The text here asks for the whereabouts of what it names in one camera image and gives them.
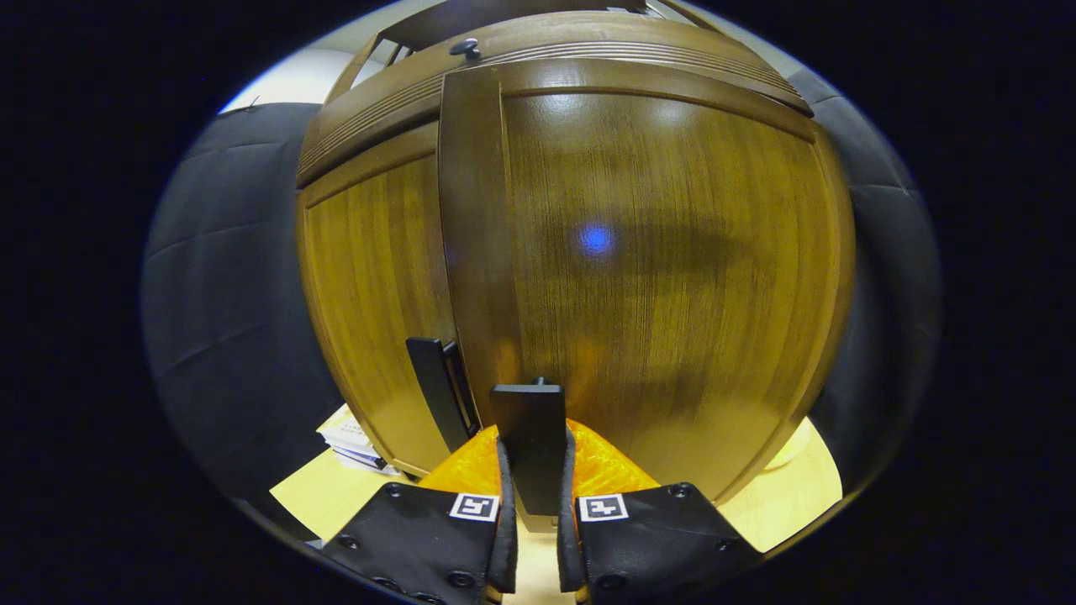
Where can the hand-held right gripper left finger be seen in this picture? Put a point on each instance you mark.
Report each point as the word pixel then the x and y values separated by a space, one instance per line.
pixel 420 529

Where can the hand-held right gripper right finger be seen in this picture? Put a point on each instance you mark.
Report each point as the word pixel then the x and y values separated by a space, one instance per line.
pixel 656 538

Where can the wooden shoe cabinet door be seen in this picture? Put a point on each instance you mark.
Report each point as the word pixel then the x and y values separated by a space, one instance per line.
pixel 672 294
pixel 370 277

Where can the wooden double-door shoe cabinet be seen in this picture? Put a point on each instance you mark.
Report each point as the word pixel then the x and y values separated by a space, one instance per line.
pixel 504 15

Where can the stack of booklets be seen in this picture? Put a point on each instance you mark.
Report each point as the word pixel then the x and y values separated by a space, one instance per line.
pixel 353 441

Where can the black backdrop cloth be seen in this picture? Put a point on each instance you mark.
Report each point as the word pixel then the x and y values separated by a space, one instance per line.
pixel 227 294

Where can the wooden drawer with black knob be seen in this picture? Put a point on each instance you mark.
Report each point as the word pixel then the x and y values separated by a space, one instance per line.
pixel 387 101

